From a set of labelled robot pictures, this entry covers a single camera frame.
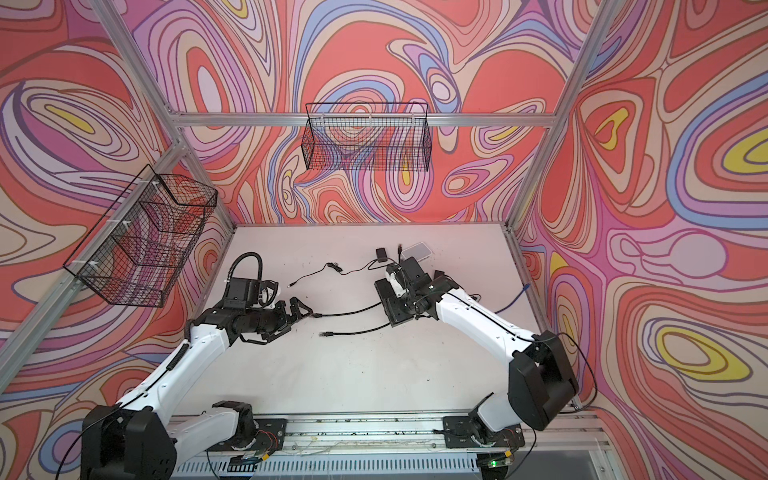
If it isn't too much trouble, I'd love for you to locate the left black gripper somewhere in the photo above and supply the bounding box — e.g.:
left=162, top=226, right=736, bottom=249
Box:
left=244, top=295, right=314, bottom=341

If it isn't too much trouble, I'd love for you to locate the blue ethernet cable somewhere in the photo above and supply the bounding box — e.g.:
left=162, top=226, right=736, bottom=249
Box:
left=495, top=283, right=532, bottom=314

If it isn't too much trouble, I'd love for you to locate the black network switch box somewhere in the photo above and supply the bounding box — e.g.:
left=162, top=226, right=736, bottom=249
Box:
left=374, top=257, right=432, bottom=327

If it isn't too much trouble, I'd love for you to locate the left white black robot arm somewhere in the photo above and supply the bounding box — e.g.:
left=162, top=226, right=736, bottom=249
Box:
left=80, top=252, right=314, bottom=479

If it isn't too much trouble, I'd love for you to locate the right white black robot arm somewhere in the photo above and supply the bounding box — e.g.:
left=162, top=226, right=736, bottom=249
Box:
left=377, top=273, right=579, bottom=444

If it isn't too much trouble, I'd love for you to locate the upper black ethernet cable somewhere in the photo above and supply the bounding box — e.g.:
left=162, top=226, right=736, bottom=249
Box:
left=311, top=244, right=404, bottom=319

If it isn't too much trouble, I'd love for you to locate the black ethernet cable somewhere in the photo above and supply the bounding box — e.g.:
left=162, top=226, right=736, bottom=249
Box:
left=311, top=244, right=404, bottom=319
left=319, top=320, right=392, bottom=338

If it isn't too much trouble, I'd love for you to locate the lower black ethernet cable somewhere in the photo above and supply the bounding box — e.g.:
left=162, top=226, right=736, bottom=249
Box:
left=319, top=320, right=392, bottom=338

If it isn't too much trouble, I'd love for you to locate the small white network switch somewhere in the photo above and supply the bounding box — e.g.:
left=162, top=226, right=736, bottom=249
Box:
left=402, top=242, right=433, bottom=262

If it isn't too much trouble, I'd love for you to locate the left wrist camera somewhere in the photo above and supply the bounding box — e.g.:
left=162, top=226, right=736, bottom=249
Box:
left=223, top=277, right=262, bottom=310

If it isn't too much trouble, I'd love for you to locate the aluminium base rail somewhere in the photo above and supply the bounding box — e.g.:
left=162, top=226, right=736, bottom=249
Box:
left=172, top=411, right=627, bottom=479

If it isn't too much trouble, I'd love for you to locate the left wire mesh basket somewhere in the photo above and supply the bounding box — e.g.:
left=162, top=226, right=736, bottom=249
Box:
left=63, top=165, right=218, bottom=308

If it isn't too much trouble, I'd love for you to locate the wire mesh basket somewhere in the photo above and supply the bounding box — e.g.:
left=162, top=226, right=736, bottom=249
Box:
left=301, top=101, right=433, bottom=173
left=63, top=165, right=218, bottom=308

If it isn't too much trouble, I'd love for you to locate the back wire mesh basket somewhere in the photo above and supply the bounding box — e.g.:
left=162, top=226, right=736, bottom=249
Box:
left=301, top=101, right=433, bottom=173

